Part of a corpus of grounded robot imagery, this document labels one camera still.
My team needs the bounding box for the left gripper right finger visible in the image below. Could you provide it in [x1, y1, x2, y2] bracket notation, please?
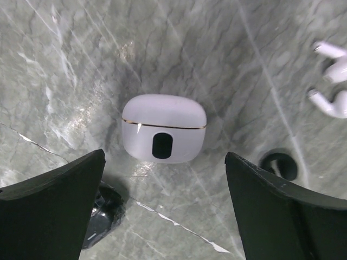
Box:
[224, 152, 346, 259]

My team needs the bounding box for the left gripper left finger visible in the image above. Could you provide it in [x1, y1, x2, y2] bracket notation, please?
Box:
[1, 149, 106, 259]

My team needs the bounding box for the white earbud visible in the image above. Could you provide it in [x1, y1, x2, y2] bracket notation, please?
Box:
[307, 88, 346, 119]
[312, 41, 346, 84]

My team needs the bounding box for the white earbud charging case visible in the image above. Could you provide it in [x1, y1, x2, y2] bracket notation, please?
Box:
[121, 94, 207, 164]

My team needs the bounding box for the black glossy small case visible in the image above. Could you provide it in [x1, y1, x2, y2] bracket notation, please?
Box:
[82, 181, 126, 250]

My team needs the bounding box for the black ear hook right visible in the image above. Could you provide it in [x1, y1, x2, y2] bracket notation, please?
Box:
[260, 152, 298, 181]

